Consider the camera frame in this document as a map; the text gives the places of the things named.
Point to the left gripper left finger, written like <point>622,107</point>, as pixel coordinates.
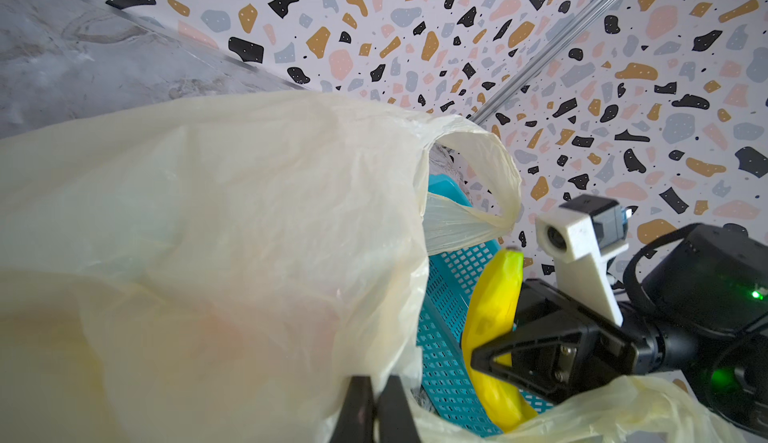
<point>355,423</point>

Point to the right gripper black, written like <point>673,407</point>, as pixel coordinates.
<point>560,348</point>

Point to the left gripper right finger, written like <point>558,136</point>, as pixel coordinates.
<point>395,420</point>

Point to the yellow banana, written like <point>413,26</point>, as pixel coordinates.
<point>491,314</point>

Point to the pale yellow plastic bag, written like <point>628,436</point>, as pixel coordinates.
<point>218,269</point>

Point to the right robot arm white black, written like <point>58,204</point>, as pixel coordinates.
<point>701,311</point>

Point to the teal plastic basket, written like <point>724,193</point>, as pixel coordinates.
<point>452,278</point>

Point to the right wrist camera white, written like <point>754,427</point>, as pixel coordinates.
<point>582,236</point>

